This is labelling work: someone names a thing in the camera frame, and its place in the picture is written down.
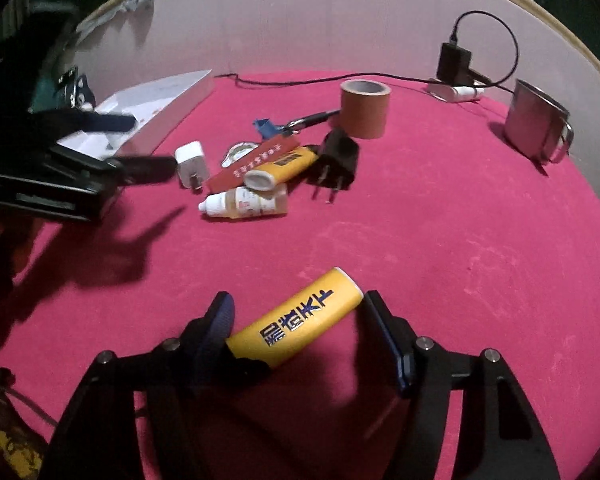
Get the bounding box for clear plastic clip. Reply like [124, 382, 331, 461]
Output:
[221, 141, 261, 168]

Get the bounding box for orange utility knife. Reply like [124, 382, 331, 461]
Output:
[203, 132, 301, 193]

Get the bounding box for white power strip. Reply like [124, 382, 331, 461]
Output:
[426, 77, 486, 103]

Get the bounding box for white cardboard tray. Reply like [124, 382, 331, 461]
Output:
[57, 70, 216, 161]

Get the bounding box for black pen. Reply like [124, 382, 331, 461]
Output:
[282, 108, 342, 133]

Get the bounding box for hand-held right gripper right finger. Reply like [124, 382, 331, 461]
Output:
[362, 290, 561, 480]

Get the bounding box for black power adapter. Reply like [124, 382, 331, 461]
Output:
[436, 42, 473, 86]

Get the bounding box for red tablecloth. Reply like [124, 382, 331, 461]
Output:
[0, 70, 600, 480]

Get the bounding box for black looped cable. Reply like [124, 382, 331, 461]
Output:
[450, 10, 521, 92]

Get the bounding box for white dropper bottle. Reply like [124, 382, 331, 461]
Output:
[198, 185, 288, 220]

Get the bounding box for white round bottle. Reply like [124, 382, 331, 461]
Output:
[174, 141, 211, 192]

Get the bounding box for brown tape roll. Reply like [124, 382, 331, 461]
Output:
[328, 79, 392, 140]

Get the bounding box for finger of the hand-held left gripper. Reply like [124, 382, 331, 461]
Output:
[105, 155, 178, 186]
[30, 110, 138, 136]

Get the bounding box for long black cable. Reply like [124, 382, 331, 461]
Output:
[215, 72, 433, 88]

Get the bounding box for yellow lighter large blue characters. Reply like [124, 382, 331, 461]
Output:
[225, 267, 365, 368]

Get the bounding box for metal cup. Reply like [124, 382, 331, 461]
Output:
[502, 78, 576, 164]

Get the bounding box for yellow lighter small black print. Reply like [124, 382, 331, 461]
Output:
[243, 145, 321, 192]

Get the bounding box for blue binder clip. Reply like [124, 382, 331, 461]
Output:
[252, 117, 286, 140]

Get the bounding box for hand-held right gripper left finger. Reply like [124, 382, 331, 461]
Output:
[39, 291, 241, 480]

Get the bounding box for black charger plug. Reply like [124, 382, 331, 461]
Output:
[305, 127, 361, 204]

